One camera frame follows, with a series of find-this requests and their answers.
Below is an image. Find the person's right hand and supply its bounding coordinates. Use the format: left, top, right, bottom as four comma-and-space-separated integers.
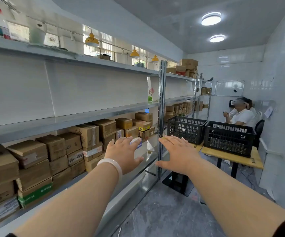
155, 135, 203, 176

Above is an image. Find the person's left hand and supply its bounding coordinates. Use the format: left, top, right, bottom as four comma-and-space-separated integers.
104, 136, 145, 175

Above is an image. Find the white blue box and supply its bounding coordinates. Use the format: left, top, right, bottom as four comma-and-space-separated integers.
129, 137, 148, 160

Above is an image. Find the black plastic crate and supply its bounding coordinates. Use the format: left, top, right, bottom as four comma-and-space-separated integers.
203, 120, 257, 158
166, 116, 208, 145

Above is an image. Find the stack of cardboard boxes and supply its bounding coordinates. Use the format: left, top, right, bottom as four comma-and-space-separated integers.
0, 112, 156, 230
165, 101, 195, 122
194, 87, 212, 111
166, 58, 199, 79

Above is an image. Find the person's right forearm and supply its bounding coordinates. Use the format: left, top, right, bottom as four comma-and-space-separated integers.
186, 158, 285, 237

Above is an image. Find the person's left forearm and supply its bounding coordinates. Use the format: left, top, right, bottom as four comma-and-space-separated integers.
13, 163, 119, 237

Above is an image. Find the yellow wooden table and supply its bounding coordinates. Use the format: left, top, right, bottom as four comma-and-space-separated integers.
162, 142, 264, 197

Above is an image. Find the white foam board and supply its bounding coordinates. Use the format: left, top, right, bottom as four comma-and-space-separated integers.
150, 76, 195, 101
45, 61, 149, 117
0, 50, 55, 129

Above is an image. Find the whiteboard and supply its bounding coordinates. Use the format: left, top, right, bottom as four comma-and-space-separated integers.
214, 80, 245, 97

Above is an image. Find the black chair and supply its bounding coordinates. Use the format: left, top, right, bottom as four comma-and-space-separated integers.
253, 119, 265, 149

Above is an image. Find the round ceiling lamp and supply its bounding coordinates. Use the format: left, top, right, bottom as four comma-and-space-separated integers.
209, 34, 226, 43
201, 11, 222, 26

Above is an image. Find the white plastic jug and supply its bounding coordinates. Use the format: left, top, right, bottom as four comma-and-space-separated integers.
29, 23, 46, 45

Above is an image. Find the red-capped plastic bottle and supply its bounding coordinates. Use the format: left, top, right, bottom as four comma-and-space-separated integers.
0, 6, 11, 40

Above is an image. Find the white jade bracelet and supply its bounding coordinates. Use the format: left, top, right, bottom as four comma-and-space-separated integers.
97, 158, 123, 182

